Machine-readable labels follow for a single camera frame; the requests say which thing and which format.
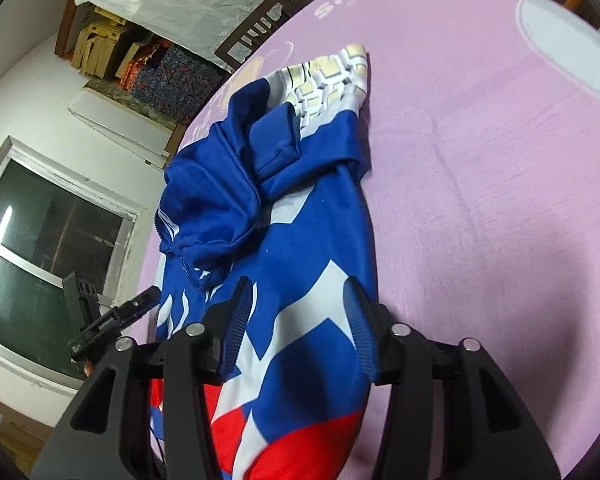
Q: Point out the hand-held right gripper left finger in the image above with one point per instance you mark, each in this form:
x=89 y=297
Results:
x=240 y=320

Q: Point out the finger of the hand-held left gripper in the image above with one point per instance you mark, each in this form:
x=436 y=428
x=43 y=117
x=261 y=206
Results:
x=80 y=295
x=140 y=305

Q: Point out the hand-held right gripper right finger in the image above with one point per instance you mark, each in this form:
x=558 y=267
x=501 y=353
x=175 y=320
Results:
x=360 y=320

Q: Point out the blue white patterned jacket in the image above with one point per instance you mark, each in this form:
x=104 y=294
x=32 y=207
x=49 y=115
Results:
x=280 y=210

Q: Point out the white framed window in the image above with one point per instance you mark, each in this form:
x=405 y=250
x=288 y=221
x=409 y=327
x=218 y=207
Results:
x=40 y=220

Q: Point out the pink printed blanket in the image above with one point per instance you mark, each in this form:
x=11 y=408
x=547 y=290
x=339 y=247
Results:
x=480 y=210

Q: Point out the white flat board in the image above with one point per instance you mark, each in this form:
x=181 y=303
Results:
x=125 y=120

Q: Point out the dark patterned fabric bundle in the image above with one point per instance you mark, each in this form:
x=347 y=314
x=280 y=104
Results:
x=180 y=80

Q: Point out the wooden shelf unit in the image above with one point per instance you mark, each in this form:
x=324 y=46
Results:
x=64 y=30

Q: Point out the white lace cloth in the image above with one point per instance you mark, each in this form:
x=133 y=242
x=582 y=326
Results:
x=190 y=0

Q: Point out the dark wooden slatted frame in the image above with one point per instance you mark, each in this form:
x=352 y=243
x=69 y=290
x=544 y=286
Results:
x=225 y=55

